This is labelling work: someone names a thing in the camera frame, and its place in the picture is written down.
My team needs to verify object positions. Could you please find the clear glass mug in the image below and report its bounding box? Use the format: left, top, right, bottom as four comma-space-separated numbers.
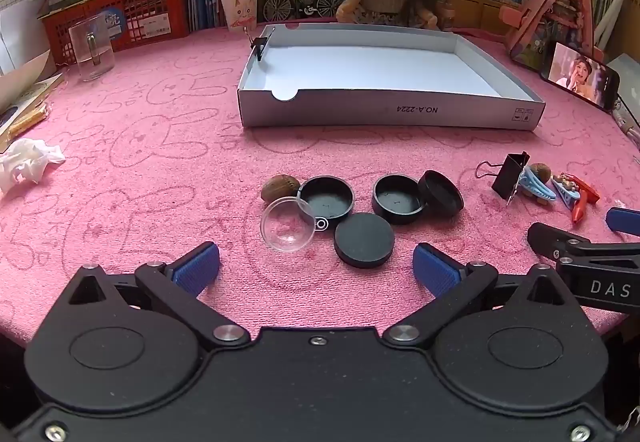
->
68, 14, 116, 83

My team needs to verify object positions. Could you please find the red plastic basket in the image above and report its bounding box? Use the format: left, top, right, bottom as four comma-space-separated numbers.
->
40, 0, 191, 65

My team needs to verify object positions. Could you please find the black smartphone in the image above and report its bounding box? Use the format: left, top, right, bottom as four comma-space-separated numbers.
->
540, 40, 621, 112

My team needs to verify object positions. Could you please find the small black binder clip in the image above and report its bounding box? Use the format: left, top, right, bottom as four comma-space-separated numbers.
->
242, 26, 276, 63

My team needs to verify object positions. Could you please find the plain blue hair clip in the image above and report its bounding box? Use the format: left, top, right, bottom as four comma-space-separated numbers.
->
515, 165, 557, 205

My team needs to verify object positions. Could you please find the black round lid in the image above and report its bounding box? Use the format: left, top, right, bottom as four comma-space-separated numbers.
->
334, 213, 396, 269
417, 169, 465, 217

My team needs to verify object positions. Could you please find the blue hair clip with bears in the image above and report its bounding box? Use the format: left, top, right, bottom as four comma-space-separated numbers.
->
550, 173, 583, 212

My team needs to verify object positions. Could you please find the pink rabbit-print blanket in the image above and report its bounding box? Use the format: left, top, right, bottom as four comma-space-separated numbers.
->
0, 19, 640, 338

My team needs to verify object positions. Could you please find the clear plastic half sphere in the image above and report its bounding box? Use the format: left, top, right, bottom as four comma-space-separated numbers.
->
260, 198, 329, 253

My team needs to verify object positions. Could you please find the white cardboard box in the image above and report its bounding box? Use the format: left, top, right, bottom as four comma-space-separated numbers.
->
236, 22, 547, 130

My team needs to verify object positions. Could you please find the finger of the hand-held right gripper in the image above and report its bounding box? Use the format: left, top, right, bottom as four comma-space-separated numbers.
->
606, 207, 640, 238
527, 222, 640, 267

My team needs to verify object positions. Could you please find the wooden drawer unit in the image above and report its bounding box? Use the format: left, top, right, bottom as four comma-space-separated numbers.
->
447, 0, 516, 35

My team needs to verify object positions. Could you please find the pink foam block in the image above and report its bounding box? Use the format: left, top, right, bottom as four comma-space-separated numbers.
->
499, 4, 531, 30

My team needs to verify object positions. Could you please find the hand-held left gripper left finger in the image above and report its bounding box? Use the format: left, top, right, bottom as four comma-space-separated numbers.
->
65, 242, 251, 350

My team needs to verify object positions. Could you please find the pink tent-shaped toy case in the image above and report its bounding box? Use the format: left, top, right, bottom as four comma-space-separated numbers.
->
500, 0, 608, 70

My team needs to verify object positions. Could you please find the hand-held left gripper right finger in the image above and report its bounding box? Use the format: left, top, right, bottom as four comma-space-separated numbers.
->
382, 242, 581, 350

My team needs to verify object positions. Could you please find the crumpled white tissue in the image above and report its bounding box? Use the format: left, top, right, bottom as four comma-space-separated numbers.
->
0, 138, 67, 203

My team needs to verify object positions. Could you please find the yellow packet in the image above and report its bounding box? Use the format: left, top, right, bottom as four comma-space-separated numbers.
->
0, 102, 48, 143

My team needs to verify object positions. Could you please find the black round container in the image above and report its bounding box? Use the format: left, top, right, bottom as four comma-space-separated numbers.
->
371, 174, 427, 225
297, 176, 356, 223

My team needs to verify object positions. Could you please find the white paper cup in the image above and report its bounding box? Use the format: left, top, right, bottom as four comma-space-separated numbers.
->
217, 0, 260, 33

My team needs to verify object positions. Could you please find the open paper booklet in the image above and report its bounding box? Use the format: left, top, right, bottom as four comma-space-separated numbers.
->
0, 49, 66, 153

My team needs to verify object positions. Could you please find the large black binder clip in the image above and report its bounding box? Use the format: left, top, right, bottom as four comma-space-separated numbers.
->
475, 152, 532, 207

